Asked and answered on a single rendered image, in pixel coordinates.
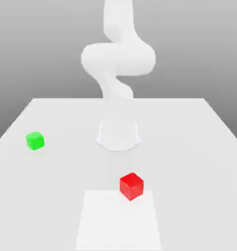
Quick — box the small red cube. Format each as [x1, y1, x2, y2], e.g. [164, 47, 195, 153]
[119, 172, 144, 202]

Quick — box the small green cube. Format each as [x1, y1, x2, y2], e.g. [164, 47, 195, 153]
[25, 131, 45, 151]

